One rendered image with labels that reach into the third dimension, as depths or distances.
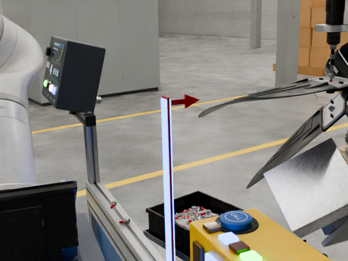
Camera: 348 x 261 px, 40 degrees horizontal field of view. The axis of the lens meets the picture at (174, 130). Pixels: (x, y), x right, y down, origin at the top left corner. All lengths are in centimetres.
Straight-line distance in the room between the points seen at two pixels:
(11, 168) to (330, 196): 56
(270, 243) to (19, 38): 65
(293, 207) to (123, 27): 651
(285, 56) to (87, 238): 641
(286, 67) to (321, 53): 208
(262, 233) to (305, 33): 885
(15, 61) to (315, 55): 846
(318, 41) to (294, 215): 837
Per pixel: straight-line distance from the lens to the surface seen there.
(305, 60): 939
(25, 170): 81
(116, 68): 728
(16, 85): 90
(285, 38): 714
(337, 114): 104
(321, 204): 93
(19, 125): 85
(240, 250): 54
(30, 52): 100
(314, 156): 95
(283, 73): 721
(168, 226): 85
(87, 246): 87
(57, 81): 135
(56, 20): 687
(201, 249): 58
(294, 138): 112
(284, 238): 58
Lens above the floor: 134
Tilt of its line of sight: 15 degrees down
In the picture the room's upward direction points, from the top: 2 degrees counter-clockwise
